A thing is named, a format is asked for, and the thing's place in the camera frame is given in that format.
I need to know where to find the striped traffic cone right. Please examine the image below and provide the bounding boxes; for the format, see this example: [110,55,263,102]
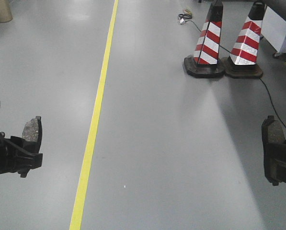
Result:
[221,0,265,79]

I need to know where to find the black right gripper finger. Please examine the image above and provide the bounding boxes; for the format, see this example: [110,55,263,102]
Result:
[272,159,286,184]
[267,140,286,167]

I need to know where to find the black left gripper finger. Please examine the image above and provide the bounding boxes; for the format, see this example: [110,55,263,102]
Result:
[11,136,43,168]
[17,167,30,177]

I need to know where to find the grey brake pad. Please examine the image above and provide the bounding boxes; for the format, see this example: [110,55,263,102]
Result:
[262,115,286,186]
[22,116,43,153]

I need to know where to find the striped traffic cone left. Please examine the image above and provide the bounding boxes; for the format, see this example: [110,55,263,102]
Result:
[184,0,225,78]

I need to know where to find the striped traffic cone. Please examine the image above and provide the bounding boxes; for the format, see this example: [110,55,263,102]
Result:
[221,0,265,79]
[184,0,225,78]

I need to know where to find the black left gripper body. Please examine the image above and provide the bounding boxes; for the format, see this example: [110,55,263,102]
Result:
[0,132,21,174]

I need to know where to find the black floor cable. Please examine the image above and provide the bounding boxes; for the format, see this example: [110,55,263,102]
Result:
[178,13,286,139]

